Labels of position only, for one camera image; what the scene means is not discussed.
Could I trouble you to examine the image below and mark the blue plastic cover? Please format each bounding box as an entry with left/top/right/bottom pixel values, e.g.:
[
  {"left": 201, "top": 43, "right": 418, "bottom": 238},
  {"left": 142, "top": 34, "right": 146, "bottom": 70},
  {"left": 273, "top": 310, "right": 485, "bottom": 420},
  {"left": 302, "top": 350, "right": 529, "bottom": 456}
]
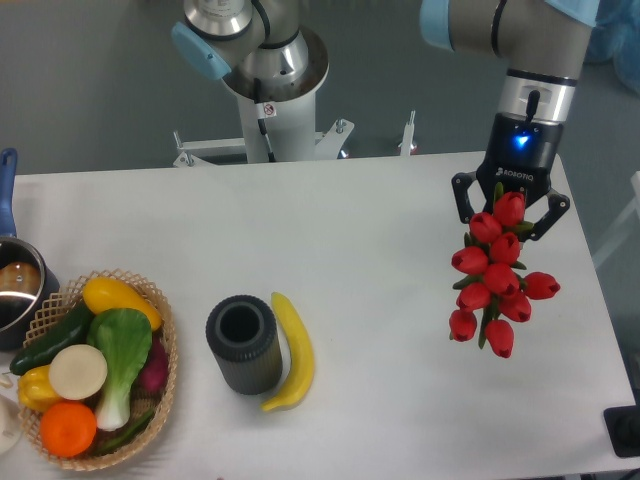
[{"left": 585, "top": 0, "right": 639, "bottom": 95}]

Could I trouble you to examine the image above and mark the blue handled saucepan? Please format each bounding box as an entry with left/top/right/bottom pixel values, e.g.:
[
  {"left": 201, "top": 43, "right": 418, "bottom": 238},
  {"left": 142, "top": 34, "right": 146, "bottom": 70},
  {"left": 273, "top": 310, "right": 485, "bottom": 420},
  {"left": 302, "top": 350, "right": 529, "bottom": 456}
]
[{"left": 1, "top": 148, "right": 59, "bottom": 351}]

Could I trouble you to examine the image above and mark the yellow squash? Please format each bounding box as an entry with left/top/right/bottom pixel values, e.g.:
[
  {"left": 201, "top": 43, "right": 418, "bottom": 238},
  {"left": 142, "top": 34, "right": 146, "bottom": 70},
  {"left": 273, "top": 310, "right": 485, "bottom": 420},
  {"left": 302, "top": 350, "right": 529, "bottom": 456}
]
[{"left": 82, "top": 277, "right": 163, "bottom": 331}]

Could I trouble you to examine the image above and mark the black device at edge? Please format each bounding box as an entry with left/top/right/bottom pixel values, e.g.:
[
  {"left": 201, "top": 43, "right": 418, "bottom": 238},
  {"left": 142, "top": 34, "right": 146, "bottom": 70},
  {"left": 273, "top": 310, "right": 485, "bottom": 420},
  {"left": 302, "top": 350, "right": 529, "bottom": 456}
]
[{"left": 603, "top": 405, "right": 639, "bottom": 458}]

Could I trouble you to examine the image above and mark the green chili pepper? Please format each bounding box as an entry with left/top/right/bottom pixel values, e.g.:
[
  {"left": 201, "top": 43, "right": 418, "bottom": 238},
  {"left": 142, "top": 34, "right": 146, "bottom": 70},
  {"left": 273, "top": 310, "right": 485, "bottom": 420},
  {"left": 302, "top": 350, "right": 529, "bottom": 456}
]
[{"left": 93, "top": 409, "right": 155, "bottom": 456}]

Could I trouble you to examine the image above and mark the green cucumber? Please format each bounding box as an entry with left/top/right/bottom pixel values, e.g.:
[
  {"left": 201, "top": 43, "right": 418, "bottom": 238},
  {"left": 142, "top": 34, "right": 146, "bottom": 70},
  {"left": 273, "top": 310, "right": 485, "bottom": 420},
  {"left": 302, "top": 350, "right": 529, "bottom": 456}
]
[{"left": 9, "top": 301, "right": 94, "bottom": 376}]

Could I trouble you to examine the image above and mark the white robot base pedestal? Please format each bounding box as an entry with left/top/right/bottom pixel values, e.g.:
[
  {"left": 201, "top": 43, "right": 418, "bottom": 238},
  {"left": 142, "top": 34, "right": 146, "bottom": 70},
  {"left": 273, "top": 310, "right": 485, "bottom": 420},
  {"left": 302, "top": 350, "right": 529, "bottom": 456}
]
[{"left": 170, "top": 0, "right": 418, "bottom": 168}]

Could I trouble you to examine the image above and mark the woven wicker basket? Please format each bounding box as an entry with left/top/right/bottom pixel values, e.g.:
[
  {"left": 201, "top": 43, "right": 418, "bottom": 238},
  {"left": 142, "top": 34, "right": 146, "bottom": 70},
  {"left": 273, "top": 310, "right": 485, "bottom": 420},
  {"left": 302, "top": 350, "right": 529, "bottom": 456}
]
[{"left": 19, "top": 269, "right": 178, "bottom": 472}]

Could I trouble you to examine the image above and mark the green bok choy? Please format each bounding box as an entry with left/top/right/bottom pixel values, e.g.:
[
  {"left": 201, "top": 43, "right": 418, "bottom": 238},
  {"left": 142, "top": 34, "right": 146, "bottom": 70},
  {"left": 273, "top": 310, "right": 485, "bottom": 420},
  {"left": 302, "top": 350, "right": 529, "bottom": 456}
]
[{"left": 87, "top": 308, "right": 152, "bottom": 431}]

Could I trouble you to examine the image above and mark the orange fruit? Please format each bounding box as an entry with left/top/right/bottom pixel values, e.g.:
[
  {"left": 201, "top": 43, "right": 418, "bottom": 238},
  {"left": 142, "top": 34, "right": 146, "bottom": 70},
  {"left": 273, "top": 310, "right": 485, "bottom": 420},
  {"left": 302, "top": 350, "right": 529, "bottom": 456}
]
[{"left": 39, "top": 401, "right": 97, "bottom": 458}]

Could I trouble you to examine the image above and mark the white round object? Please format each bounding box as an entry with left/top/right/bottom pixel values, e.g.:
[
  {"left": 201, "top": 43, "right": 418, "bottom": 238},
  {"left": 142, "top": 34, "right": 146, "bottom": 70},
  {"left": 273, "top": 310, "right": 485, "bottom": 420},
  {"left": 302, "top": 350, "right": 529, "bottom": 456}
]
[{"left": 0, "top": 372, "right": 24, "bottom": 455}]

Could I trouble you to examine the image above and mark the purple red onion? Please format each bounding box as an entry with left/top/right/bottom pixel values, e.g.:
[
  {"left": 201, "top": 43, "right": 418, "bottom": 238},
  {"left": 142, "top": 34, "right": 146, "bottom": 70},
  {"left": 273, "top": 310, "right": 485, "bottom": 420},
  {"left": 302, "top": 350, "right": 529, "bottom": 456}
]
[{"left": 137, "top": 336, "right": 169, "bottom": 394}]

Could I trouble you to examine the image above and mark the red tulip flower bouquet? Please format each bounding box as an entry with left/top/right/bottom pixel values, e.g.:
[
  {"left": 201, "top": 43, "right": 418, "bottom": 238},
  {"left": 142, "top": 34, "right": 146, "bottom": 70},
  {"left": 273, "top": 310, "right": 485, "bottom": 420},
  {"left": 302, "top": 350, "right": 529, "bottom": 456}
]
[{"left": 449, "top": 183, "right": 561, "bottom": 358}]

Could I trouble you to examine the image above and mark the yellow bell pepper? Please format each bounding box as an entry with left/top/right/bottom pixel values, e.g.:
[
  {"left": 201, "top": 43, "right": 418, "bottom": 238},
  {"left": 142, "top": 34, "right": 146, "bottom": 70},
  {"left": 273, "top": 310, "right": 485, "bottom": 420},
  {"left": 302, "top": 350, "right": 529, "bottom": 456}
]
[{"left": 18, "top": 365, "right": 64, "bottom": 413}]

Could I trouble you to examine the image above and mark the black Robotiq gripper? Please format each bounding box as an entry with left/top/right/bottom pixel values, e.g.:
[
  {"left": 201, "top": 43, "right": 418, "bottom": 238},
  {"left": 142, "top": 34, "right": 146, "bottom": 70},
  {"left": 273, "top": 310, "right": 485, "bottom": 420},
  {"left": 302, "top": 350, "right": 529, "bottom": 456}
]
[{"left": 451, "top": 114, "right": 570, "bottom": 241}]

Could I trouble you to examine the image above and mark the yellow plastic banana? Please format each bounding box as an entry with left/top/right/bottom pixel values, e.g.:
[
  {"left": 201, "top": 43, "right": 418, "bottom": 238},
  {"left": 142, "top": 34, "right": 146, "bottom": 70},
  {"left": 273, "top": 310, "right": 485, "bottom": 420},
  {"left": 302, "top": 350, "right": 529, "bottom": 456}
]
[{"left": 261, "top": 292, "right": 315, "bottom": 412}]

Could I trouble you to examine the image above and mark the white round radish slice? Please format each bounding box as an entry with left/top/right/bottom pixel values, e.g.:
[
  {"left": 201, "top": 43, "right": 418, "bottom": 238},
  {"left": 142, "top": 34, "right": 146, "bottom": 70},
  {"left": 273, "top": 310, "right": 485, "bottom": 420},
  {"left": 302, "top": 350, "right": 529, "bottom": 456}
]
[{"left": 48, "top": 344, "right": 108, "bottom": 400}]

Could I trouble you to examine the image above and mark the dark grey ribbed vase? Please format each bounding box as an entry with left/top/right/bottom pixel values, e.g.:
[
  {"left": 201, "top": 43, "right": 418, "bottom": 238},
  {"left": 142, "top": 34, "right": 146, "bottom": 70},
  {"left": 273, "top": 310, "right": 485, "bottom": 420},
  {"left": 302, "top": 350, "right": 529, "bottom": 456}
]
[{"left": 205, "top": 295, "right": 283, "bottom": 395}]

